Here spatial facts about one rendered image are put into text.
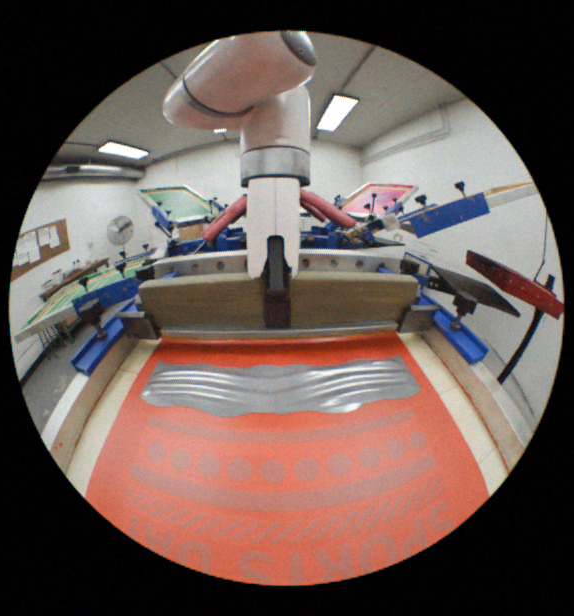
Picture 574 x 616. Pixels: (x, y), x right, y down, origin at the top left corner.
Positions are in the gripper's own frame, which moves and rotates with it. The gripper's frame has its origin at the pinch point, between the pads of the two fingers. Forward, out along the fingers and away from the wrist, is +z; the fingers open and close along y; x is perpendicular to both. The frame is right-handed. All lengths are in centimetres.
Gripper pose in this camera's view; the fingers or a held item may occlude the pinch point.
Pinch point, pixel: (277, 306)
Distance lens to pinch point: 24.1
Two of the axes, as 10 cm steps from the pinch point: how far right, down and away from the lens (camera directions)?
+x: 10.0, -0.3, 0.4
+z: 0.0, 8.7, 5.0
